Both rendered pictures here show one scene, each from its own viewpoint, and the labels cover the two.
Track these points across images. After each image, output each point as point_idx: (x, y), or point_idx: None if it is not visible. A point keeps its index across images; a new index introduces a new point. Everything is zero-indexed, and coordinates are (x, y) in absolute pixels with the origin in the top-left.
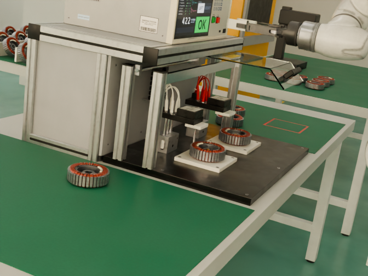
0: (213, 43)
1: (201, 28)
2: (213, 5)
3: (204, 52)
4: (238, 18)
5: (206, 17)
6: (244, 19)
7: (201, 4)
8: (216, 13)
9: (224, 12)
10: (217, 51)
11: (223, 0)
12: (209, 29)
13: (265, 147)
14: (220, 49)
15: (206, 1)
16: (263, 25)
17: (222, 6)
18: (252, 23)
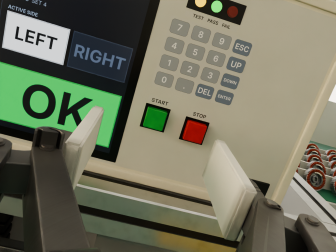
0: (88, 192)
1: (55, 121)
2: (153, 64)
3: (8, 202)
4: (218, 141)
5: (89, 91)
6: (225, 154)
7: (34, 22)
8: (181, 102)
9: (257, 120)
10: (129, 232)
11: (246, 72)
12: (126, 145)
13: None
14: (165, 235)
15: (86, 26)
16: (39, 219)
17: (235, 91)
18: (33, 159)
